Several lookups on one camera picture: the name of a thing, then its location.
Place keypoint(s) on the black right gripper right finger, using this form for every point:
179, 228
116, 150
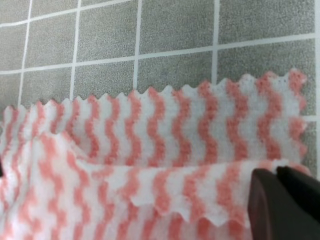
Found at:
305, 190

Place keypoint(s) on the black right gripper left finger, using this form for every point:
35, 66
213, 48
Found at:
274, 214

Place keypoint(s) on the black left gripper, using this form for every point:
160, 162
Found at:
1, 169

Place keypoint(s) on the pink white wavy striped towel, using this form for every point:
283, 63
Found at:
169, 165

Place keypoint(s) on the grey checked tablecloth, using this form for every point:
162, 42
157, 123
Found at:
59, 49

